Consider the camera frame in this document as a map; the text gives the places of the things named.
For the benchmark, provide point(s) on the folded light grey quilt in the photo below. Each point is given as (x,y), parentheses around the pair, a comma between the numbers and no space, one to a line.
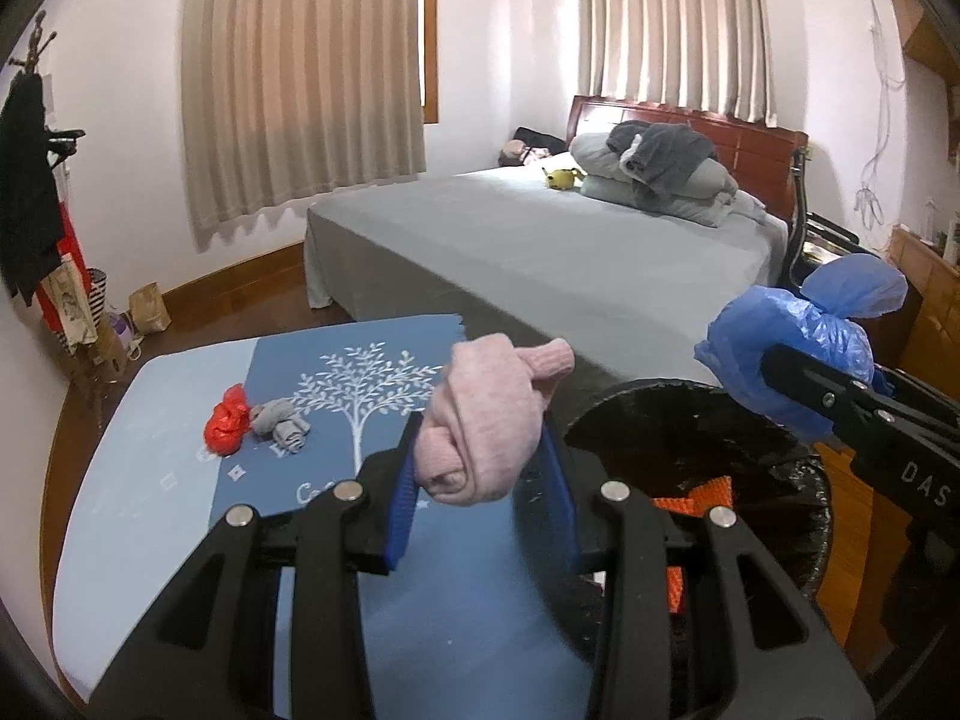
(697,199)

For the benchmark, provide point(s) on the blue plastic bag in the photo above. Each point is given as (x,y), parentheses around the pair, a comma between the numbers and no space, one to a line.
(810,322)

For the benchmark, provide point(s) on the pink sock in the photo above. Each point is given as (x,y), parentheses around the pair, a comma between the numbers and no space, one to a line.
(480,420)

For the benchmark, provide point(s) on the wide beige curtain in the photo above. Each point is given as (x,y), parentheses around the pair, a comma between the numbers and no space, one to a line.
(300,67)

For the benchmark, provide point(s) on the dark grey garment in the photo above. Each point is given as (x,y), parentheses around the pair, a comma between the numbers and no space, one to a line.
(664,150)

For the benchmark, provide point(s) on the striped bag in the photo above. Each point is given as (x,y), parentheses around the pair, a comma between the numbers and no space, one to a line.
(101,296)

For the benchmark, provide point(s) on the brown paper bag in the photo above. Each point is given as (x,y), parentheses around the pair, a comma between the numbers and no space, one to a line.
(150,309)

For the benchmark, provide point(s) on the wooden desk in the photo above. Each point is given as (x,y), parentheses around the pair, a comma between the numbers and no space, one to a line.
(934,300)

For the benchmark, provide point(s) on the narrow beige curtain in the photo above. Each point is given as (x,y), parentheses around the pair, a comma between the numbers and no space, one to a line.
(675,22)

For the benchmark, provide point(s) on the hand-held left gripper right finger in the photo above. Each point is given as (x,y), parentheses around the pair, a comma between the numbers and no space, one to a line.
(562,495)

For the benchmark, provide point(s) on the wooden wall cabinet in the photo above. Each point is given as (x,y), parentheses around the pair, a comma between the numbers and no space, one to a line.
(926,37)

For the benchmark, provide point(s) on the canvas tote bag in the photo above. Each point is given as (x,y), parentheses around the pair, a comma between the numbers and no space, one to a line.
(71,300)

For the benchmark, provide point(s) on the yellow plush toy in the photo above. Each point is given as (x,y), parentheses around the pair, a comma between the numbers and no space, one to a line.
(562,178)

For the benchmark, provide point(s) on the white bottles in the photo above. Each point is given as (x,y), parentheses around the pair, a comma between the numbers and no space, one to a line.
(952,236)

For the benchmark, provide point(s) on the black office chair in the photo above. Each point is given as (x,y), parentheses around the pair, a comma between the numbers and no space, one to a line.
(810,240)

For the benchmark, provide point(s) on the large orange mesh cloth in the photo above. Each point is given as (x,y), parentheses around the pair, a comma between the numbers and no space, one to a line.
(701,499)

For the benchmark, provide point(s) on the blue tree print placemat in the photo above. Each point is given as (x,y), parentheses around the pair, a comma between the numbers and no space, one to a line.
(300,360)

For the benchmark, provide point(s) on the hanging black clothes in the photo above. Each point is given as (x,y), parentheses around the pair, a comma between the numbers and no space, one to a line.
(26,187)

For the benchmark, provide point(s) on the red crumpled plastic bag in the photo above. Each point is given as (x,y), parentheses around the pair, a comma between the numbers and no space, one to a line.
(225,424)

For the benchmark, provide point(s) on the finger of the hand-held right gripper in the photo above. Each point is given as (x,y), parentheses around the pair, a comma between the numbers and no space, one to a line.
(922,397)
(802,382)

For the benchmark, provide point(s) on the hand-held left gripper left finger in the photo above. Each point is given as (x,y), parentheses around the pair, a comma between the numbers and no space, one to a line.
(405,510)

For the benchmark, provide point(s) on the grey sock bundle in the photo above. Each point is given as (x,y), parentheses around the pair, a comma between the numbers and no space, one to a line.
(281,424)

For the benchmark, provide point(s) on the pile of pillows and blankets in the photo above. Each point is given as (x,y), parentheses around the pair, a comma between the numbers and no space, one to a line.
(750,142)

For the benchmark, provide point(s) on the coat rack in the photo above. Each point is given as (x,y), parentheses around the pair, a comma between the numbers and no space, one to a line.
(37,41)

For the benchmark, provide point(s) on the bed with grey sheet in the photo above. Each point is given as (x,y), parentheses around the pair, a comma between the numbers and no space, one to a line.
(487,240)

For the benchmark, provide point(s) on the wooden window frame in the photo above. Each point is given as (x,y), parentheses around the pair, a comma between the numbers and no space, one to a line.
(430,30)

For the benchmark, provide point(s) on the hanging red garment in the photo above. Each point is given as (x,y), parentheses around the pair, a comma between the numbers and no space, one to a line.
(71,240)

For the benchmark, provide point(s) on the black lined waste bin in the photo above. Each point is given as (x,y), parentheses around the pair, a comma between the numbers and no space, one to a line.
(675,435)

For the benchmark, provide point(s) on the grey pillow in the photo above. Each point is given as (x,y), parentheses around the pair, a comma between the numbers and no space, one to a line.
(592,154)

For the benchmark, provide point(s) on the black bag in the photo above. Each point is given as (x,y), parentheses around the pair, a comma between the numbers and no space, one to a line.
(540,142)

